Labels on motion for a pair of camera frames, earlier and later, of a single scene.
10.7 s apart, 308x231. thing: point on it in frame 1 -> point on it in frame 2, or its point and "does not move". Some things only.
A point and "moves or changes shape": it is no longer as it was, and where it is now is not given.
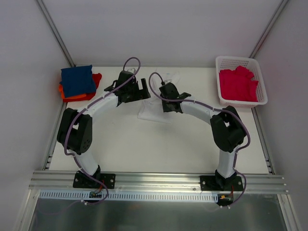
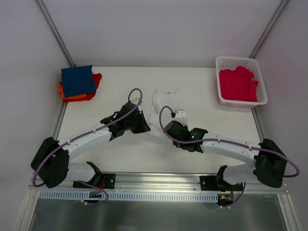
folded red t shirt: x=97 y=78 does not move
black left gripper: x=138 y=92 -> x=140 y=121
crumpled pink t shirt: x=237 y=84 does not move
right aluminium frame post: x=268 y=29 does not move
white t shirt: x=151 y=109 moves or changes shape
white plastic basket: x=228 y=62 does not move
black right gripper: x=169 y=105 -> x=170 y=130
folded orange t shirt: x=61 y=90 does not move
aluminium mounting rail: x=164 y=182 does not move
